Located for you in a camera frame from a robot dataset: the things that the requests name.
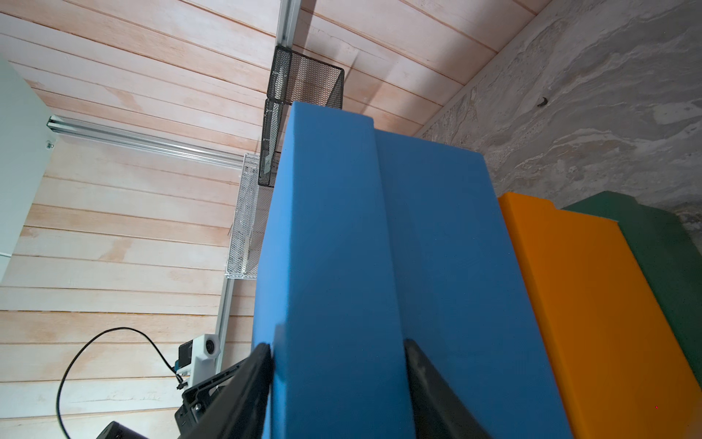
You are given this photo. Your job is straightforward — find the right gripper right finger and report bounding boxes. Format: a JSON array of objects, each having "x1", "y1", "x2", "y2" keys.
[{"x1": 404, "y1": 338, "x2": 491, "y2": 438}]

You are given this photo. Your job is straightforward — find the orange shoebox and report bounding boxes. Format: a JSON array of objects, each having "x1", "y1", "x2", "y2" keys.
[{"x1": 499, "y1": 192, "x2": 701, "y2": 438}]

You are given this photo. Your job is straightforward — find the green shoebox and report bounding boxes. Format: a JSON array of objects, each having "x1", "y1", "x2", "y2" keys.
[{"x1": 565, "y1": 191, "x2": 701, "y2": 380}]

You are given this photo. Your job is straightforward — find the blue shoebox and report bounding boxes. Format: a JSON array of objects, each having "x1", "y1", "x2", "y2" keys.
[{"x1": 253, "y1": 102, "x2": 572, "y2": 438}]

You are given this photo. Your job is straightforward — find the black mesh wall basket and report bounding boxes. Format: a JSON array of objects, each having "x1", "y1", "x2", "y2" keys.
[{"x1": 257, "y1": 43, "x2": 346, "y2": 188}]

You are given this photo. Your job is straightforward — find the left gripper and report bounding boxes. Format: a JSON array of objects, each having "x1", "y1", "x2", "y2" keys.
[{"x1": 95, "y1": 364, "x2": 245, "y2": 439}]

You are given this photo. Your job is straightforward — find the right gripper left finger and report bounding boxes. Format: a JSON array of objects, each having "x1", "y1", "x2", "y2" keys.
[{"x1": 182, "y1": 343, "x2": 273, "y2": 438}]

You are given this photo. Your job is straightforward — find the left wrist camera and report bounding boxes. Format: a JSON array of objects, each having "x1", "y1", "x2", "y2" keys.
[{"x1": 175, "y1": 334, "x2": 220, "y2": 387}]

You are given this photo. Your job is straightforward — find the white wire shelf rack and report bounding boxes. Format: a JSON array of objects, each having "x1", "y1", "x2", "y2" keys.
[{"x1": 226, "y1": 154, "x2": 273, "y2": 280}]

